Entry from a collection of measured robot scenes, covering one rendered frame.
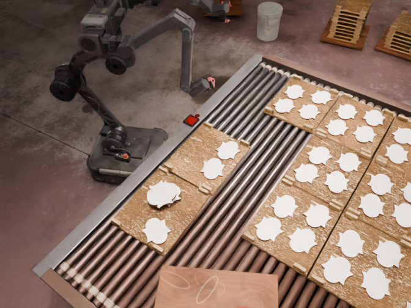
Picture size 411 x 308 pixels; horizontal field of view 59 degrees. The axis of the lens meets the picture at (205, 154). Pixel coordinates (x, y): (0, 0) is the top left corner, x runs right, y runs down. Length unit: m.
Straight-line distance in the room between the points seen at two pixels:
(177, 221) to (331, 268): 0.76
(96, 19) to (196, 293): 1.51
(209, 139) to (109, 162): 1.17
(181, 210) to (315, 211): 0.68
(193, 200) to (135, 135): 1.44
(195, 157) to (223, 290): 0.82
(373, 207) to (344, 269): 0.40
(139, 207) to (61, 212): 1.39
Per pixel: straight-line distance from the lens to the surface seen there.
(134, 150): 3.10
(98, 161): 3.14
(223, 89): 2.55
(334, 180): 2.08
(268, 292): 1.62
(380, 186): 2.14
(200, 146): 2.15
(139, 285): 1.79
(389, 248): 1.96
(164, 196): 1.88
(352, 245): 1.90
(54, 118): 4.03
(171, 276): 1.64
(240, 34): 4.83
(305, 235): 1.86
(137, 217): 1.92
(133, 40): 2.04
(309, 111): 2.41
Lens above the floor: 2.56
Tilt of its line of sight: 50 degrees down
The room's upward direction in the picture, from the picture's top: 3 degrees counter-clockwise
